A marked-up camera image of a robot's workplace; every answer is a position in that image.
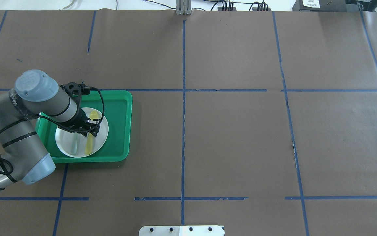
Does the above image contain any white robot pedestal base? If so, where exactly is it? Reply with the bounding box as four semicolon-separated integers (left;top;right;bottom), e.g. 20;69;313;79
138;225;225;236

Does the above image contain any white round plate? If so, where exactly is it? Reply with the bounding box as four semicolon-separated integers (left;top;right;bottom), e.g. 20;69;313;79
55;117;109;158

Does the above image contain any grey-green plastic fork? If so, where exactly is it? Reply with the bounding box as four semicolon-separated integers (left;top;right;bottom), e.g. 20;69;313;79
70;133;79;155

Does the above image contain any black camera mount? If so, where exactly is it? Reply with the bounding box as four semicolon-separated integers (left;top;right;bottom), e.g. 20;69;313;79
60;82;91;105

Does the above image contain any yellow plastic spoon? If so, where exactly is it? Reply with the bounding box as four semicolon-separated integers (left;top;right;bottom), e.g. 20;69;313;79
85;110;99;156

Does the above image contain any black connector block right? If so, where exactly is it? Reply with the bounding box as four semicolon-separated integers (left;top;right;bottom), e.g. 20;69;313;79
249;0;271;11

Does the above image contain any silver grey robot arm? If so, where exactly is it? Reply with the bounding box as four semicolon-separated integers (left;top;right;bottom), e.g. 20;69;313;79
0;69;103;192

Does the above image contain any aluminium frame post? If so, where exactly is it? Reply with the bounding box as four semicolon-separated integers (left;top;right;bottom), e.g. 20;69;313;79
175;0;193;15

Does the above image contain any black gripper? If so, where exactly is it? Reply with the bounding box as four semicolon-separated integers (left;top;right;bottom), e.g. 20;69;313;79
57;108;100;136

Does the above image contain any black connector block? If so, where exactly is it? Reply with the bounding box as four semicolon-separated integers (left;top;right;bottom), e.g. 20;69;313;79
217;1;236;11
249;0;271;11

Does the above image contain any black connector block left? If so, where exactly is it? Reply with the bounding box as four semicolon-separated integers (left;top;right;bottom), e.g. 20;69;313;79
217;1;236;11

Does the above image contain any black box with label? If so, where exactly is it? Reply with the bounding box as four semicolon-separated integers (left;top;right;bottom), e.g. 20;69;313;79
292;0;347;12

